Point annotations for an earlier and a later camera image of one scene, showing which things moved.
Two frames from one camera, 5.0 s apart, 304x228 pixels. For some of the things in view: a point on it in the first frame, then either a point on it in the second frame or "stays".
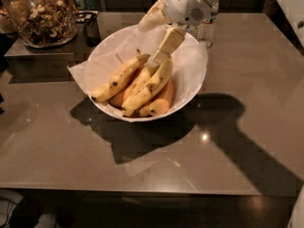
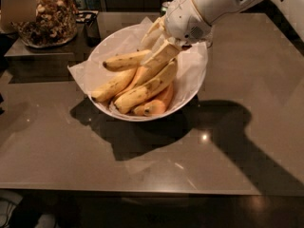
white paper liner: (189, 61) stays
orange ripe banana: (161, 104) stays
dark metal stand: (28, 65) stays
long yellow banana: (139, 78) to (126, 61)
